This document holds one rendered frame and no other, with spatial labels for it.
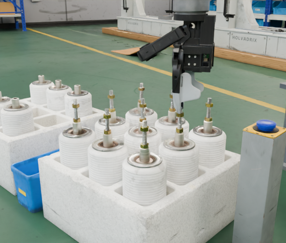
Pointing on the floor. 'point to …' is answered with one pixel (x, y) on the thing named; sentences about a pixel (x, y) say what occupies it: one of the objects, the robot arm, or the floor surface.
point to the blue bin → (29, 182)
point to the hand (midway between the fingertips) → (177, 105)
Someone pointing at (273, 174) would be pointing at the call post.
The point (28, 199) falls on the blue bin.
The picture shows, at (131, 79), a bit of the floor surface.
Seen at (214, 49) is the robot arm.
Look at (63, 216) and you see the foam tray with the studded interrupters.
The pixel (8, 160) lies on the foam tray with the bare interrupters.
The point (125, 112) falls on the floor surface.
